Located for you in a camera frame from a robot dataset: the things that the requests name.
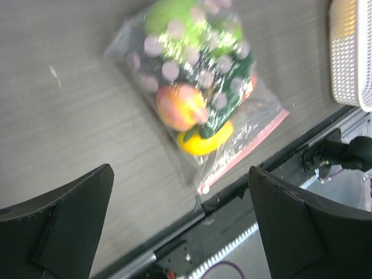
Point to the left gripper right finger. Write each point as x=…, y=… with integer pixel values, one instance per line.
x=305, y=235

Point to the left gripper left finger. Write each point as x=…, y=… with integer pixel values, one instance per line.
x=56, y=234

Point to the yellow toy lemon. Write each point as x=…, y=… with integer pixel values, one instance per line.
x=192, y=143

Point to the red orange toy fruit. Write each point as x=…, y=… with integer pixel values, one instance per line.
x=181, y=106

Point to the clear pink zip top bag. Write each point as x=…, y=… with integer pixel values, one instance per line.
x=259, y=114

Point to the green toy cucumber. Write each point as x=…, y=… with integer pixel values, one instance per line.
x=224, y=80

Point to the green toy cabbage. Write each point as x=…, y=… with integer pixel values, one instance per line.
x=179, y=29

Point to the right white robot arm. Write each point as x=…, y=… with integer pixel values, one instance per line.
x=330, y=150

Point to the white perforated basket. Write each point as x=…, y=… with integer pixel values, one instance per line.
x=350, y=52

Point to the slotted cable duct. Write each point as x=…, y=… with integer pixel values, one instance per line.
x=229, y=242

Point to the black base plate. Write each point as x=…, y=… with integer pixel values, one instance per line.
x=168, y=254

